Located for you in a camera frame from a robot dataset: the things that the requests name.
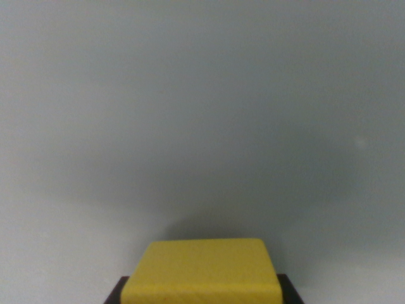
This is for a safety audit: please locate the grey plastic bin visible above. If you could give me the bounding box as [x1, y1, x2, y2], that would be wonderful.
[0, 0, 405, 304]

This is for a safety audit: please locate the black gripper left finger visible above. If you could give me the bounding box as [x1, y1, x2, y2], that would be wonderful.
[103, 275, 130, 304]

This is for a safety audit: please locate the yellow cube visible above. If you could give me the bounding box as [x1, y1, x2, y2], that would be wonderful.
[120, 237, 284, 304]

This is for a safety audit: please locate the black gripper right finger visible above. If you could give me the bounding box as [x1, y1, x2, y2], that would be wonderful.
[276, 274, 306, 304]

